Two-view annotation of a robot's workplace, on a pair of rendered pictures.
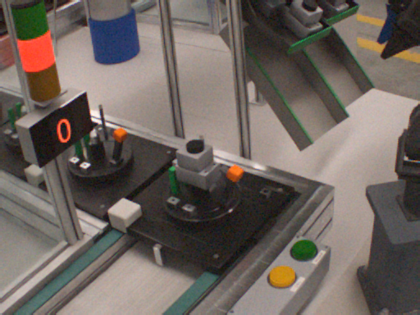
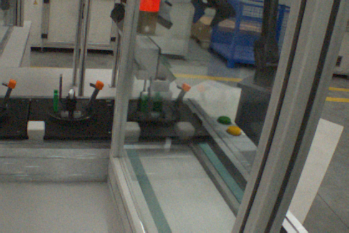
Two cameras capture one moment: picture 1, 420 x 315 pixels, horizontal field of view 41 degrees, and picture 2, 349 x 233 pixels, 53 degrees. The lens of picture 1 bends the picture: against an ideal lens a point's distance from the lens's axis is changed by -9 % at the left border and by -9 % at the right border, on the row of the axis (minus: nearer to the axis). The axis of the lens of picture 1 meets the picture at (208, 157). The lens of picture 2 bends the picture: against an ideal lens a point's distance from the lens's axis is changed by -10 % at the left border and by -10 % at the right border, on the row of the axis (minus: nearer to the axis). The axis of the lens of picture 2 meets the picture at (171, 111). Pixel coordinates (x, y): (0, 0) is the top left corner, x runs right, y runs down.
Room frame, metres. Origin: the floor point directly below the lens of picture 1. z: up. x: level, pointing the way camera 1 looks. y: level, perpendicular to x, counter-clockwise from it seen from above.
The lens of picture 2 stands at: (0.31, 0.88, 1.43)
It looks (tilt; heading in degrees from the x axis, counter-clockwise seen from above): 23 degrees down; 300
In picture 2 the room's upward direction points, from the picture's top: 9 degrees clockwise
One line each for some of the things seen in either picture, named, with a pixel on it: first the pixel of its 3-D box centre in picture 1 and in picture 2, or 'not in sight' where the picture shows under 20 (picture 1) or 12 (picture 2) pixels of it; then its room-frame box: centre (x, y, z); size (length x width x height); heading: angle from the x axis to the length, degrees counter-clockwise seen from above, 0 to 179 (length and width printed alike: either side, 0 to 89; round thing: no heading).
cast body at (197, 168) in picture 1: (192, 160); not in sight; (0.86, 0.03, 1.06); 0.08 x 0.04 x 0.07; 51
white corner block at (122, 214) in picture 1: (125, 216); not in sight; (0.84, 0.16, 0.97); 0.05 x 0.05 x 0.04; 51
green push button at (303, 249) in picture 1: (303, 251); not in sight; (0.71, -0.14, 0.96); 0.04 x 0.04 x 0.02
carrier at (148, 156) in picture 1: (96, 146); (70, 101); (1.02, 0.22, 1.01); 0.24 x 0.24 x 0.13; 51
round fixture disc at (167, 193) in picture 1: (201, 199); not in sight; (0.86, 0.02, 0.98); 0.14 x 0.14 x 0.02
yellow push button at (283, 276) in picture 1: (281, 277); not in sight; (0.66, -0.09, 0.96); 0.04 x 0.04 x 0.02
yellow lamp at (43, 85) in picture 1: (42, 79); not in sight; (0.78, 0.23, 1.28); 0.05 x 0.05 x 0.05
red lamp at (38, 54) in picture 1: (36, 49); not in sight; (0.78, 0.23, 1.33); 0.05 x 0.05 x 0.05
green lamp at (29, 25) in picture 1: (29, 18); not in sight; (0.78, 0.23, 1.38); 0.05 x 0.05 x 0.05
